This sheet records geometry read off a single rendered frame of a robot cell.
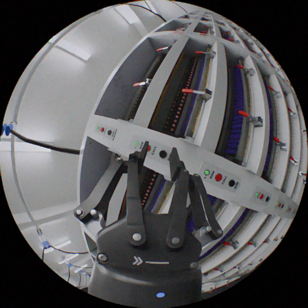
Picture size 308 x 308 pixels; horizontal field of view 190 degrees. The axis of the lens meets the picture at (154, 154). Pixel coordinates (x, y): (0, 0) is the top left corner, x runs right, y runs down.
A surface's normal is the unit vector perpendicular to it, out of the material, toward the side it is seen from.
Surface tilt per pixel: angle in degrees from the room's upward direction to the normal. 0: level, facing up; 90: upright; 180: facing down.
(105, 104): 180
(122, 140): 90
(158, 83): 109
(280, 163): 19
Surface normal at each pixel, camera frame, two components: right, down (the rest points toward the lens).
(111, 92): 0.87, 0.37
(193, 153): -0.33, -0.01
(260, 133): -0.94, -0.35
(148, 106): -0.03, 0.11
